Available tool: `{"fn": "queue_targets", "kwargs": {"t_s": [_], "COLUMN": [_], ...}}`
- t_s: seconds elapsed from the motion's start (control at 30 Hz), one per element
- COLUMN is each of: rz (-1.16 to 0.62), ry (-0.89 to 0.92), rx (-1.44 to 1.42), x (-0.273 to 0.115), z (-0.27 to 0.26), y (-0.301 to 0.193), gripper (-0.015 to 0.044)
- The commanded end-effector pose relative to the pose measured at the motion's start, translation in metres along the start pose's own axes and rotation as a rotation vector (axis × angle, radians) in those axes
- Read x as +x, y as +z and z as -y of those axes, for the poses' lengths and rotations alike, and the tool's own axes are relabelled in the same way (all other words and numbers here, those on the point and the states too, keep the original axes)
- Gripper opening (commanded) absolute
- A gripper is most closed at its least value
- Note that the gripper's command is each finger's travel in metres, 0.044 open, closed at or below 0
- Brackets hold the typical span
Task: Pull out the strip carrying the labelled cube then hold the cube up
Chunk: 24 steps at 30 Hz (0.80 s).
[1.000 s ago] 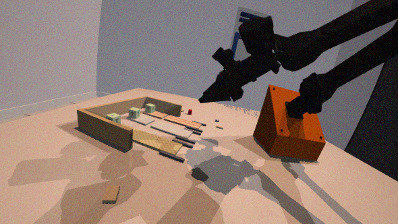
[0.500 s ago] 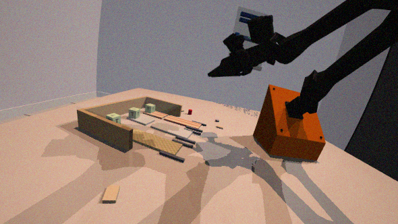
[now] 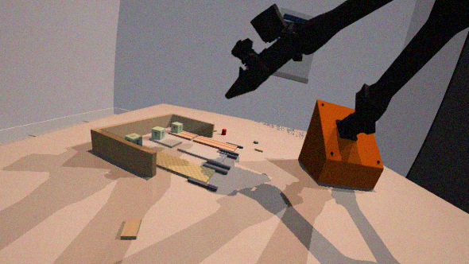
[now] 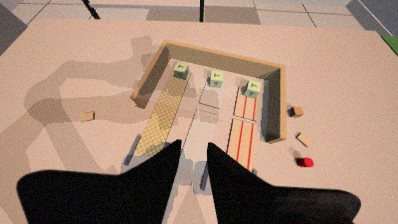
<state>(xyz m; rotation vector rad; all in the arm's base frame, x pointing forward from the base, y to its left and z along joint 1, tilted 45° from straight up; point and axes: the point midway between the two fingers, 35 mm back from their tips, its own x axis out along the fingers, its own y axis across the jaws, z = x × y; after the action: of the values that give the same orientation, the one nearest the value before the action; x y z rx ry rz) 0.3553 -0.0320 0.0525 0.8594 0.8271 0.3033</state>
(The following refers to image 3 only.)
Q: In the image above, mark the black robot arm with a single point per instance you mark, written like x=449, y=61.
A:
x=447, y=18

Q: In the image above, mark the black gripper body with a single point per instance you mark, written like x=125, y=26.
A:
x=260, y=68

